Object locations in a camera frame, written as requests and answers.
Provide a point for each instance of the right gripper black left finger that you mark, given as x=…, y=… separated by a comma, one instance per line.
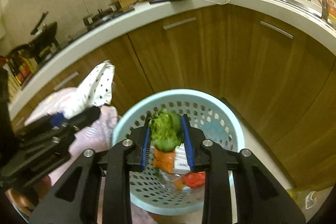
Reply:
x=74, y=197

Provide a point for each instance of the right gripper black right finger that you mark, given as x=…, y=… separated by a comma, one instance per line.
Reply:
x=260, y=198

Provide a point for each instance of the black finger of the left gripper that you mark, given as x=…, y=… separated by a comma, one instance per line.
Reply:
x=49, y=122

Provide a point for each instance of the white heart-pattern paper bag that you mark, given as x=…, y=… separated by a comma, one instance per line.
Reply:
x=94, y=90

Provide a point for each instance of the green bok choy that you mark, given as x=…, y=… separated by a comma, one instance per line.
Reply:
x=166, y=130

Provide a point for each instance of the orange paper cup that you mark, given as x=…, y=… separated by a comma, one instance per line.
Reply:
x=191, y=180

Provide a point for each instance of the orange snack bag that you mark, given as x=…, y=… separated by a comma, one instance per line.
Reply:
x=164, y=160

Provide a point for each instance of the wooden kitchen cabinets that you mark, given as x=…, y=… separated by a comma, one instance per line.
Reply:
x=279, y=80

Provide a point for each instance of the white kitchen countertop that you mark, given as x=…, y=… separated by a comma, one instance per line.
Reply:
x=294, y=12

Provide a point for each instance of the person's left hand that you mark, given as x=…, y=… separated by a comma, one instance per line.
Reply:
x=23, y=203

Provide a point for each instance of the floral pink tablecloth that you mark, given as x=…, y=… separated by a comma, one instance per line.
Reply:
x=76, y=155

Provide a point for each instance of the light blue waste basket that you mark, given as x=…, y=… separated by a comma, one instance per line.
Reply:
x=152, y=189

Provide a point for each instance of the sauce bottles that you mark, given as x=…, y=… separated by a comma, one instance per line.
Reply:
x=20, y=67

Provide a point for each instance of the white carton box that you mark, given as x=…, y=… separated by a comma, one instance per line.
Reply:
x=180, y=164

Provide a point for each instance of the black wok pan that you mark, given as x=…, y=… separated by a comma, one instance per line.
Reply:
x=44, y=35

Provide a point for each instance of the black gas stove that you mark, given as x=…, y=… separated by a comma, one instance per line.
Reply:
x=102, y=17

